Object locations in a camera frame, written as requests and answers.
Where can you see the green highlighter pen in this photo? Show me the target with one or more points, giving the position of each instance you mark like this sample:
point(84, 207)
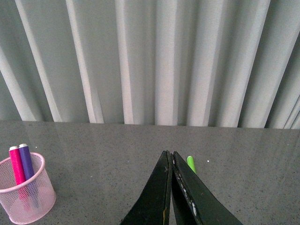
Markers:
point(191, 164)

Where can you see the pink mesh pen cup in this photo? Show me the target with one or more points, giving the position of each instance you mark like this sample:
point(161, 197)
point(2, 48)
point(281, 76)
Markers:
point(31, 200)

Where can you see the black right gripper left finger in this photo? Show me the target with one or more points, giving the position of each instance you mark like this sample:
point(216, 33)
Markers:
point(153, 204)

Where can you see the pink highlighter pen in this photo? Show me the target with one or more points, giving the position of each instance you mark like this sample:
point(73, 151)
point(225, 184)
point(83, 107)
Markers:
point(19, 175)

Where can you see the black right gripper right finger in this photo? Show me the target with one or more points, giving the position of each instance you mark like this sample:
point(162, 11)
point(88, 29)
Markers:
point(193, 202)

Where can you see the grey pleated curtain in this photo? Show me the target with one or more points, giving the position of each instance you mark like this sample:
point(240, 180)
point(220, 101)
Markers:
point(218, 63)

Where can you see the purple marker pen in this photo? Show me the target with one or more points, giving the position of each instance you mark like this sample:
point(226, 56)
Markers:
point(29, 172)

